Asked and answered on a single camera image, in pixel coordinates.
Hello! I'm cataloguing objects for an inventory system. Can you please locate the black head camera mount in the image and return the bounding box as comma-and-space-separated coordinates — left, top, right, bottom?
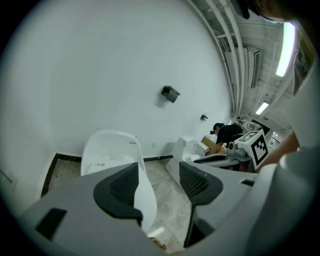
229, 0, 251, 20

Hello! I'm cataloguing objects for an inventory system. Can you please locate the brown cardboard box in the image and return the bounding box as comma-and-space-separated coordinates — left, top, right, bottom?
201, 135, 227, 156

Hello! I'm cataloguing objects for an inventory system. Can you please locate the short ceiling light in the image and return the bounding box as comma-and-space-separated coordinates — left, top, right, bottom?
254, 101, 270, 116

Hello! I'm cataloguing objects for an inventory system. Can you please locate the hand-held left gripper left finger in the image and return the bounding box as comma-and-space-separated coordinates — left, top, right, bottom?
18, 162, 161, 256

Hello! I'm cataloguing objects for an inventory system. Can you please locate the white toilet with tank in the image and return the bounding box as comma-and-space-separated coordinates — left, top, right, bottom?
164, 135, 210, 186

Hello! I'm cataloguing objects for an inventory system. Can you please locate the white rounded toilet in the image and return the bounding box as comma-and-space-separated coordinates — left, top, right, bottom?
133, 159, 158, 238

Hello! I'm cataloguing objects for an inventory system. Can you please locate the person's head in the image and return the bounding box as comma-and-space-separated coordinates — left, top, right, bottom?
247, 0, 291, 26

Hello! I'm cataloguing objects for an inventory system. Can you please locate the person's right shoe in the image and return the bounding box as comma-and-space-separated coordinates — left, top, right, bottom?
149, 236, 168, 251

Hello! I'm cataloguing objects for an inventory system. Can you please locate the bundle of white ceiling pipes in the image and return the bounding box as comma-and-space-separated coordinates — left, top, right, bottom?
189, 0, 247, 116

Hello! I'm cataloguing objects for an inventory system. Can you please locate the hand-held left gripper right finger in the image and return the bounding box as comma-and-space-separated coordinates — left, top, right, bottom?
179, 161, 258, 252

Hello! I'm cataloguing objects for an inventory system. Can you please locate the long ceiling tube light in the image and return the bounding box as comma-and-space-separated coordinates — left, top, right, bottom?
275, 21, 297, 78

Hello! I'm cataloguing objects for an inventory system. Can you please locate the black wall paper holder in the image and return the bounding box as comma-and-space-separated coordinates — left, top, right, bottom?
161, 85, 181, 103

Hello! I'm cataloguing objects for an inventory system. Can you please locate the white ceiling air vent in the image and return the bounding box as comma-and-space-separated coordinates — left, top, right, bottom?
249, 49, 262, 89

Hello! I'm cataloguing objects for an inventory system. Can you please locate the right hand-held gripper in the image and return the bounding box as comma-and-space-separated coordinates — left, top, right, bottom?
192, 128, 270, 173

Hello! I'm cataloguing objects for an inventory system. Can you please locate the person's right forearm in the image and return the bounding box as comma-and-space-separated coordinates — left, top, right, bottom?
259, 131, 301, 173

